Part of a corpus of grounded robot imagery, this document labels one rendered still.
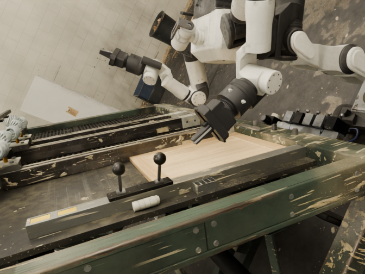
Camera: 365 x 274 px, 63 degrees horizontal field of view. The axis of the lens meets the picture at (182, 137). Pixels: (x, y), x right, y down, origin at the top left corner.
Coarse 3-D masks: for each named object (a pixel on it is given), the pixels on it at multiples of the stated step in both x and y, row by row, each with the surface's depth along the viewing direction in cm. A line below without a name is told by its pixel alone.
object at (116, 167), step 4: (116, 164) 81; (120, 164) 81; (112, 168) 81; (116, 168) 80; (120, 168) 81; (124, 168) 82; (116, 172) 81; (120, 172) 81; (120, 176) 84; (120, 180) 85; (120, 184) 86; (120, 188) 87; (116, 192) 88; (120, 192) 88; (124, 192) 88
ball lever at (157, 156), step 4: (160, 152) 86; (156, 156) 85; (160, 156) 85; (164, 156) 85; (156, 160) 85; (160, 160) 85; (164, 160) 85; (160, 164) 86; (160, 168) 89; (160, 172) 90; (160, 176) 91; (156, 180) 92; (160, 180) 92
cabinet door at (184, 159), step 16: (192, 144) 143; (208, 144) 140; (224, 144) 137; (240, 144) 134; (256, 144) 130; (272, 144) 126; (144, 160) 128; (176, 160) 123; (192, 160) 120; (208, 160) 118; (224, 160) 115; (144, 176) 113; (176, 176) 106
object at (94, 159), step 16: (192, 128) 152; (128, 144) 139; (144, 144) 138; (160, 144) 141; (176, 144) 144; (16, 160) 120; (48, 160) 128; (64, 160) 126; (80, 160) 128; (96, 160) 131; (112, 160) 133; (128, 160) 136; (0, 176) 117; (16, 176) 120; (32, 176) 122; (48, 176) 124
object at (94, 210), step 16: (240, 160) 106; (256, 160) 103; (272, 160) 106; (288, 160) 109; (192, 176) 97; (208, 176) 97; (224, 176) 99; (240, 176) 102; (144, 192) 89; (160, 192) 91; (176, 192) 93; (64, 208) 86; (80, 208) 84; (96, 208) 85; (112, 208) 86; (128, 208) 88; (32, 224) 79; (48, 224) 80; (64, 224) 82; (80, 224) 84
